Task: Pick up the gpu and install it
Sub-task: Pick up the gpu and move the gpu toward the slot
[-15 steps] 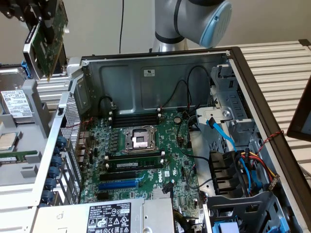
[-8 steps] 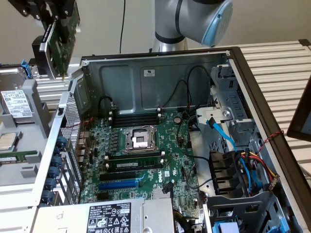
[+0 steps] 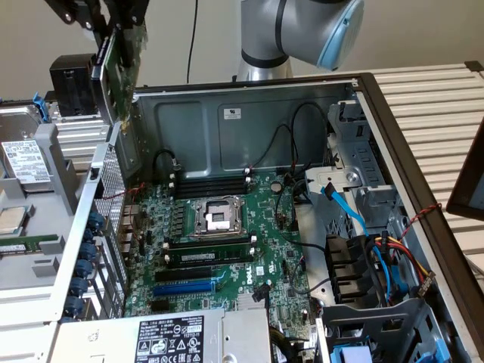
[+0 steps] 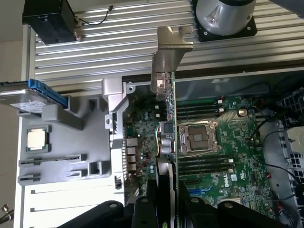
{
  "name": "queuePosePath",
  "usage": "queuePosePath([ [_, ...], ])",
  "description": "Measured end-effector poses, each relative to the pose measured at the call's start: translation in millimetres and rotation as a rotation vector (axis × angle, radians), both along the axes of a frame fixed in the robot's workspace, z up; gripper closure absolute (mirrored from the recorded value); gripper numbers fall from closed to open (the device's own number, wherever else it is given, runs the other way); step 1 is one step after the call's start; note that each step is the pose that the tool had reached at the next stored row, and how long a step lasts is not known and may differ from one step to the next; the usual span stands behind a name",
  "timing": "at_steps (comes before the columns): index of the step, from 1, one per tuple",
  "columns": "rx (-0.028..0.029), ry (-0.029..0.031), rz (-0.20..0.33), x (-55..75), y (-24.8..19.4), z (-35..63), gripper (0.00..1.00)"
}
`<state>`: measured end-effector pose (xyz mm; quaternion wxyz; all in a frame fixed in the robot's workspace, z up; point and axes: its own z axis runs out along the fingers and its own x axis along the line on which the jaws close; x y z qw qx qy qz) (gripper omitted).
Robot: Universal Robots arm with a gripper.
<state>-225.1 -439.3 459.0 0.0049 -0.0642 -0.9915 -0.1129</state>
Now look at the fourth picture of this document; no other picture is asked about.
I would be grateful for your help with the metal CPU socket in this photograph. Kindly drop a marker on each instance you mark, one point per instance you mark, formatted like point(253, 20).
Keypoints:
point(198, 137)

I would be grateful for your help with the round coin battery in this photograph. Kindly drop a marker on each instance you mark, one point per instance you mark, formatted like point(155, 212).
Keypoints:
point(242, 112)

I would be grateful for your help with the green RAM stick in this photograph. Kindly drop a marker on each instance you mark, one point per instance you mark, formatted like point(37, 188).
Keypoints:
point(50, 161)

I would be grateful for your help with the silver CPU chip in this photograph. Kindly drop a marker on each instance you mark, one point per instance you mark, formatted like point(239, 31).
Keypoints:
point(38, 139)

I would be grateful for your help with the black box on table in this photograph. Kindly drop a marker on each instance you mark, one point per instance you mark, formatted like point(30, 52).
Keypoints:
point(50, 21)

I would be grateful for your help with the silver hard disk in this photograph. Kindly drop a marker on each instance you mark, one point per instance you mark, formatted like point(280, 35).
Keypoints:
point(21, 97)

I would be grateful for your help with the open metal PC case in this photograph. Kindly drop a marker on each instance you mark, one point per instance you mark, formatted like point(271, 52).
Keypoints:
point(237, 85)

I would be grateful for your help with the grey plastic parts rack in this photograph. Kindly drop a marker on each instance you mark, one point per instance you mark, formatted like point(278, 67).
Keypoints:
point(71, 142)

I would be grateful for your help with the silver rear port block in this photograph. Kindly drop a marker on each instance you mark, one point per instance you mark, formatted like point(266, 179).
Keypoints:
point(132, 159)
point(131, 142)
point(132, 167)
point(131, 150)

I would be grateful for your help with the long black expansion slot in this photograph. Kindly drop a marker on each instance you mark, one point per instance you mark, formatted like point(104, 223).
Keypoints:
point(193, 183)

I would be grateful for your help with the green Dell motherboard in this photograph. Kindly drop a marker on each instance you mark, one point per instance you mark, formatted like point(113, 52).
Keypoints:
point(237, 142)

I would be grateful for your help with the blue expansion slot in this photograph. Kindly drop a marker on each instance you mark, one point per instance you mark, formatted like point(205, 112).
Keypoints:
point(202, 191)

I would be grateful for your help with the blue plastic disk carrier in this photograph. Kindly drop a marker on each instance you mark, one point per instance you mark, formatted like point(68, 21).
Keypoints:
point(47, 89)

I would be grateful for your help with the light grey plastic bracket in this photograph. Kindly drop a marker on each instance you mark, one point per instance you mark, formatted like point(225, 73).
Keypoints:
point(295, 140)

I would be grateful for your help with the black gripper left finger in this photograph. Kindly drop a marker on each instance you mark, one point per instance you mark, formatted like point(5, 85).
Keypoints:
point(142, 213)

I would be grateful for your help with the silver metal disk bay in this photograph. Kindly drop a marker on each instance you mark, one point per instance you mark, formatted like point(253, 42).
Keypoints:
point(292, 161)

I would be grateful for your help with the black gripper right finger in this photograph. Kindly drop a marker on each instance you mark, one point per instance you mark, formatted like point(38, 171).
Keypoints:
point(197, 213)

